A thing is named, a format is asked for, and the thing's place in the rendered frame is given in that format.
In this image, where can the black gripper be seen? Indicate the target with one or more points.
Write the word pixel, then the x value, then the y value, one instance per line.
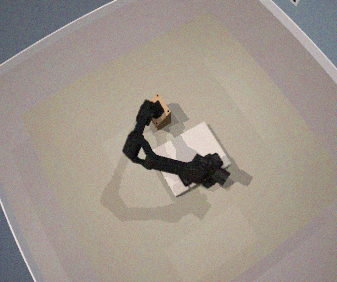
pixel 215 161

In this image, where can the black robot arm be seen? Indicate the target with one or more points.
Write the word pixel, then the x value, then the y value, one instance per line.
pixel 199 170

